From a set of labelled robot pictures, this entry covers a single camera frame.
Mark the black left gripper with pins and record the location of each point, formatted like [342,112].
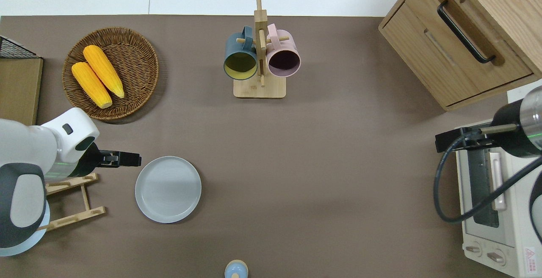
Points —
[91,161]

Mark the brown table mat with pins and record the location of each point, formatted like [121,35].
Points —
[338,163]

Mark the yellow corn cob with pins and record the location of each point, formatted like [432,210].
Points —
[91,85]
[103,70]

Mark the brown wicker basket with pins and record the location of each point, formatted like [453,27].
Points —
[135,70]

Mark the white oven knob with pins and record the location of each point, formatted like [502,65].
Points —
[496,257]
[473,250]

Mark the pink mug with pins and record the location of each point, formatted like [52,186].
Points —
[281,45]

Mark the gray plate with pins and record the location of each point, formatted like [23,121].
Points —
[168,189]

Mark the wooden mug tree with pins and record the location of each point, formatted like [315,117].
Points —
[259,89]

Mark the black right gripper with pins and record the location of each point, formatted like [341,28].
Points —
[508,144]

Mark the light blue plate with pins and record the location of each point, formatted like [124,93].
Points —
[17,244]

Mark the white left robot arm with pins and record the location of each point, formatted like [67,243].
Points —
[25,142]

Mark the dark teal mug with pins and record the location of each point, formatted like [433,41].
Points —
[237,47]

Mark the wooden plate rack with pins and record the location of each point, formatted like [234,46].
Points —
[74,218]

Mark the white toaster oven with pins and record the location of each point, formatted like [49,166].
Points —
[521,227]

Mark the wooden drawer cabinet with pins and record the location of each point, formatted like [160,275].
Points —
[423,49]

